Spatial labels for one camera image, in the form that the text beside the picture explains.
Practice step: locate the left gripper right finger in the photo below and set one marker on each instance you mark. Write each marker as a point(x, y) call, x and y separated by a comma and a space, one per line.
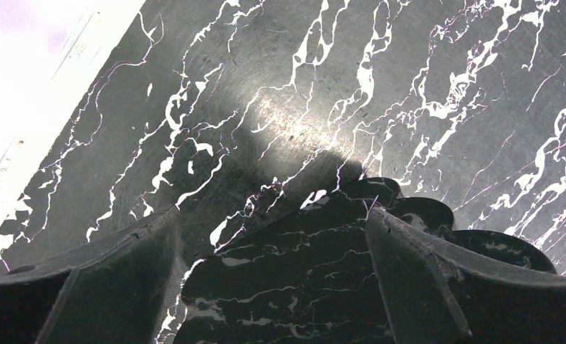
point(435, 291)

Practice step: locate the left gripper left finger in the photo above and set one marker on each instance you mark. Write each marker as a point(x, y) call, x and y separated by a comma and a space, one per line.
point(107, 291)

